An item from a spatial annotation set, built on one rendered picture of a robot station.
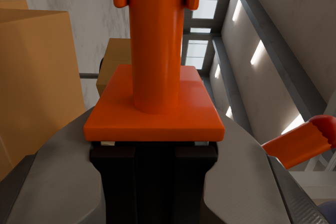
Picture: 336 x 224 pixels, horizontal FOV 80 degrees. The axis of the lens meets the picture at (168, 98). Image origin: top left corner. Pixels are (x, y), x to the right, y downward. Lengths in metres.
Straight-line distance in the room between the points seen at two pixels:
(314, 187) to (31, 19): 2.13
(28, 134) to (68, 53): 0.13
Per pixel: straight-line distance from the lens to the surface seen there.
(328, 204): 0.41
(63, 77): 0.31
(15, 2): 1.00
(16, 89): 0.23
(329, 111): 3.07
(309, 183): 2.16
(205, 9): 9.55
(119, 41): 1.94
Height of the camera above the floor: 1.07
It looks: 3 degrees up
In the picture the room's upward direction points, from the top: 91 degrees clockwise
